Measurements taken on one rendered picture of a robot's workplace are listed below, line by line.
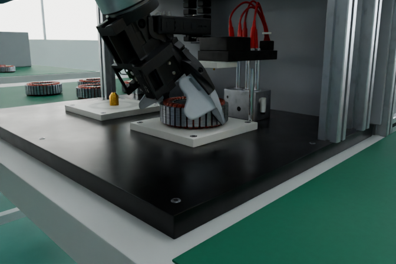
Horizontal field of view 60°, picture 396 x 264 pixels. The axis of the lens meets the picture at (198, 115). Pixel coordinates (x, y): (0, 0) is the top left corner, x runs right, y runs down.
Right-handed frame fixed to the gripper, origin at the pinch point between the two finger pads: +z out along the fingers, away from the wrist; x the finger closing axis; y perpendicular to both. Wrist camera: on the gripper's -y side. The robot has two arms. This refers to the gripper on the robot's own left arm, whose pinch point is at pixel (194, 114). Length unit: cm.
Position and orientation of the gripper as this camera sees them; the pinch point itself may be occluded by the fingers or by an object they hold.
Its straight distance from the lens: 56.5
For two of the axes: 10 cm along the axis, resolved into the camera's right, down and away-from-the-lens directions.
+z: 3.5, 7.8, 5.2
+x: 7.1, 1.4, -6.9
